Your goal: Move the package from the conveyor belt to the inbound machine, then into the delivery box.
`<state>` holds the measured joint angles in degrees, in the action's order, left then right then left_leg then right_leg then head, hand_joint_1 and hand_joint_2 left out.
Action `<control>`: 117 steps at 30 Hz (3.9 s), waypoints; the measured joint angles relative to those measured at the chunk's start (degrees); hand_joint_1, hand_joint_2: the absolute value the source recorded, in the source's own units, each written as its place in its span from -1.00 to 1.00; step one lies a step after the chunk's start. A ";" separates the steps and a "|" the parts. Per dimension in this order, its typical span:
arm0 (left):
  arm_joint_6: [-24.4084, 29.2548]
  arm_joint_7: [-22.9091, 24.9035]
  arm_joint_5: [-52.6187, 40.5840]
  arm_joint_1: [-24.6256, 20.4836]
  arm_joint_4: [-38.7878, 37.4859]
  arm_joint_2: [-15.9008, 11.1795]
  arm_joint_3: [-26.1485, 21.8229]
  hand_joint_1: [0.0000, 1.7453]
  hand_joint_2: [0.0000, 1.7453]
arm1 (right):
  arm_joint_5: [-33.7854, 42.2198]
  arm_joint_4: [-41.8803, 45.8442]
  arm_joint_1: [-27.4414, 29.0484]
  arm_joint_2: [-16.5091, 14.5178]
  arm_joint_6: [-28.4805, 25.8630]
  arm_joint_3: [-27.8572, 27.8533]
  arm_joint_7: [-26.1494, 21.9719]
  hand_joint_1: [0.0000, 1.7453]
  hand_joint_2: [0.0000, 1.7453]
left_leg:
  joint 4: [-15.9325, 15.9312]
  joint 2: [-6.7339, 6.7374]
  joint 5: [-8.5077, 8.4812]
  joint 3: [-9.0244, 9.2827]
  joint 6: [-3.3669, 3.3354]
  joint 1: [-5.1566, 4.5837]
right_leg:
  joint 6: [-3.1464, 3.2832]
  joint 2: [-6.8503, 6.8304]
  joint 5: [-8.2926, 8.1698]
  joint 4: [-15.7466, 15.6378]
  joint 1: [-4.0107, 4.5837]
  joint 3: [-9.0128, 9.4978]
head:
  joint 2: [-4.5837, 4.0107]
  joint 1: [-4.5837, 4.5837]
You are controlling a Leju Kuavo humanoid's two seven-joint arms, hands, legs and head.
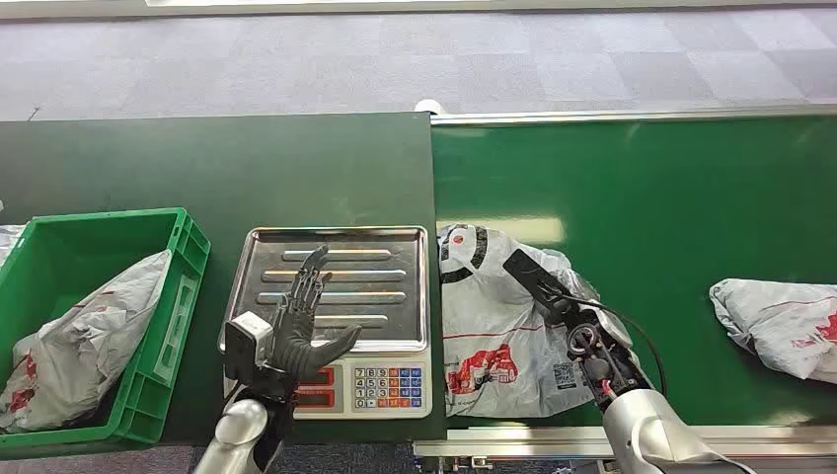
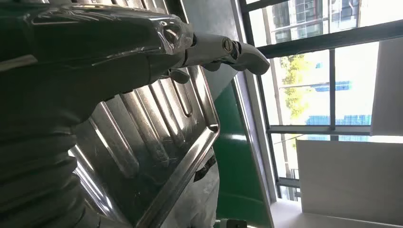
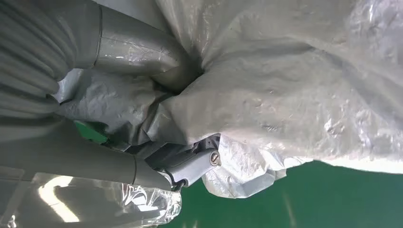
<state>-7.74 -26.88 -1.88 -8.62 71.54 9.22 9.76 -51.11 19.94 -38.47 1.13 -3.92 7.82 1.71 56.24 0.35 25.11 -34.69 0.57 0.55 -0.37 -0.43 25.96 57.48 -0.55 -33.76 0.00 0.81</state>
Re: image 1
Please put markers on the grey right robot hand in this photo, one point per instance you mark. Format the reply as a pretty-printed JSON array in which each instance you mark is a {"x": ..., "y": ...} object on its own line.
[{"x": 562, "y": 311}]

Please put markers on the white bag with red print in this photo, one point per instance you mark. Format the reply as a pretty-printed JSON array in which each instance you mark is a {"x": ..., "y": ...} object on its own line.
[{"x": 778, "y": 320}]

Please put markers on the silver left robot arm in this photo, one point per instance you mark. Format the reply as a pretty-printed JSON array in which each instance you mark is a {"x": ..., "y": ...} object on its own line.
[{"x": 238, "y": 432}]

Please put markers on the white conveyor roller end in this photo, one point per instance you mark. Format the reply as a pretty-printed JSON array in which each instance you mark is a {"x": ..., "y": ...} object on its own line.
[{"x": 428, "y": 106}]

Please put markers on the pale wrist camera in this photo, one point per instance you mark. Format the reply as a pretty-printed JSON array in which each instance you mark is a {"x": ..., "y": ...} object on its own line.
[
  {"x": 533, "y": 275},
  {"x": 247, "y": 337}
]

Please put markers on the green conveyor belt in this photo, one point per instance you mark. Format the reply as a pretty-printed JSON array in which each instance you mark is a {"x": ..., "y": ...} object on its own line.
[{"x": 654, "y": 183}]

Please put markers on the steel tray weighing scale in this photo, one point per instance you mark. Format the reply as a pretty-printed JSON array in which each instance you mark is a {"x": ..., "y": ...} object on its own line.
[{"x": 366, "y": 261}]

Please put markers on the aluminium conveyor side rail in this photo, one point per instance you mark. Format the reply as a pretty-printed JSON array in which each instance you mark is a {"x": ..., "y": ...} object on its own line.
[
  {"x": 621, "y": 116},
  {"x": 523, "y": 441}
]

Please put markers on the crumpled white courier bag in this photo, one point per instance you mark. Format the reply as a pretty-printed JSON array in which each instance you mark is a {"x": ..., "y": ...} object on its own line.
[{"x": 78, "y": 340}]

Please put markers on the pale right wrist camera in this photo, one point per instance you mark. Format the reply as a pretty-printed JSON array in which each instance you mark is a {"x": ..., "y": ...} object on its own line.
[{"x": 533, "y": 275}]

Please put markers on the green plastic crate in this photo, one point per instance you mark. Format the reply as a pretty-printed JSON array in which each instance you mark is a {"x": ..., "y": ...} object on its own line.
[{"x": 65, "y": 235}]

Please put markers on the white plastic bag edge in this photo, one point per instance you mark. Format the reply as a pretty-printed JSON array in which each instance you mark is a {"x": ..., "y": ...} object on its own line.
[{"x": 8, "y": 242}]

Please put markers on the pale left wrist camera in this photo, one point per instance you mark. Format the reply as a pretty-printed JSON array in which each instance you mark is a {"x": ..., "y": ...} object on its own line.
[{"x": 247, "y": 337}]

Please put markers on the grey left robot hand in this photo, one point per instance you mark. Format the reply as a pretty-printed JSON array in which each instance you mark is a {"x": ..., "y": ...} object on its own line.
[{"x": 294, "y": 340}]

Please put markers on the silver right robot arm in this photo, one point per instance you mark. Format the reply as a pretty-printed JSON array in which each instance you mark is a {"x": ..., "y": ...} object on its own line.
[{"x": 647, "y": 425}]

